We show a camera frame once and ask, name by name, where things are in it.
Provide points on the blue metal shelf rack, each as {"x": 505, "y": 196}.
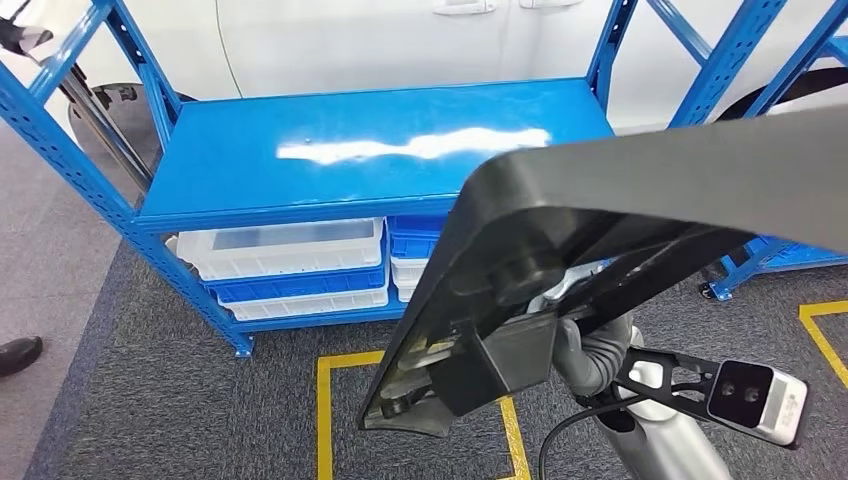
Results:
{"x": 298, "y": 159}
{"x": 775, "y": 258}

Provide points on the person's black shoe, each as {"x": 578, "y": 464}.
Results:
{"x": 18, "y": 354}

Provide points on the grey metal bar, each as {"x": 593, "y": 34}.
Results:
{"x": 106, "y": 129}

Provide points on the large white plastic bin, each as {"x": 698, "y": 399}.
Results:
{"x": 285, "y": 255}

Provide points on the black camera bracket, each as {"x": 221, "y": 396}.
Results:
{"x": 682, "y": 381}

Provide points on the white car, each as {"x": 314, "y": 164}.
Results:
{"x": 331, "y": 40}

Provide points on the black plastic frame part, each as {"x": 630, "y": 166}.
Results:
{"x": 662, "y": 179}

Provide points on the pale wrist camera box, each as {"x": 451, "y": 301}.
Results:
{"x": 762, "y": 401}

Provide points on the blue plastic bin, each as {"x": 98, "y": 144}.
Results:
{"x": 414, "y": 242}
{"x": 298, "y": 285}

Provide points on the yellow floor tape square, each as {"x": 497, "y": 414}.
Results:
{"x": 323, "y": 424}

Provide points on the black car wheel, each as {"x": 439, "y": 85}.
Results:
{"x": 782, "y": 89}
{"x": 132, "y": 126}

